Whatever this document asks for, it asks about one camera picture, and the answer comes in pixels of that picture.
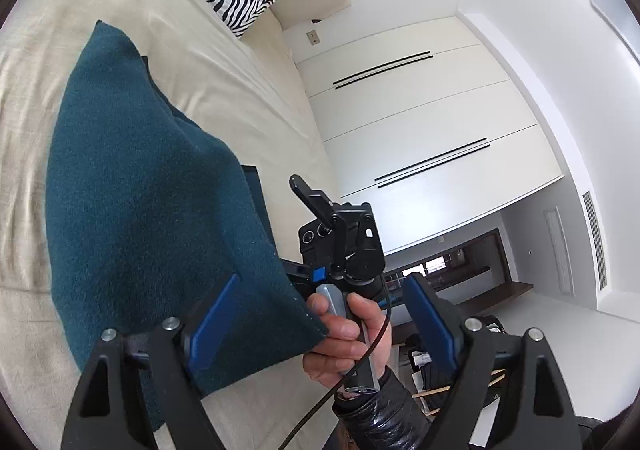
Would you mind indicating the black backpack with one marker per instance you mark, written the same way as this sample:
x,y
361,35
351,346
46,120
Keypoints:
x,y
433,386

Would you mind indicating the wall power socket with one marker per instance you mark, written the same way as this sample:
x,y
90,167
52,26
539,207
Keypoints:
x,y
313,37

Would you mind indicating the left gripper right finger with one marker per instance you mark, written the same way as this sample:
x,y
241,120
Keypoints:
x,y
534,410

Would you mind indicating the black jacket sleeve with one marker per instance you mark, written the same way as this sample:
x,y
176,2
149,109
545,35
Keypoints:
x,y
388,419

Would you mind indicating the right hand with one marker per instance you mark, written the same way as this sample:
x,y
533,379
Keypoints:
x,y
339,351

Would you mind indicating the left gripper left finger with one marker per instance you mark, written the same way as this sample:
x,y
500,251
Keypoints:
x,y
108,409

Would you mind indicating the white wardrobe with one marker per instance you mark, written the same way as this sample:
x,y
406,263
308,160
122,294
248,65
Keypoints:
x,y
424,124

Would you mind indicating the dark teal knit sweater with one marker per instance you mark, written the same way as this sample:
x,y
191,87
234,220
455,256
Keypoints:
x,y
145,212

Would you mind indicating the dark wooden desk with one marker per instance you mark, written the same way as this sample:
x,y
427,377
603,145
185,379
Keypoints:
x,y
475,276

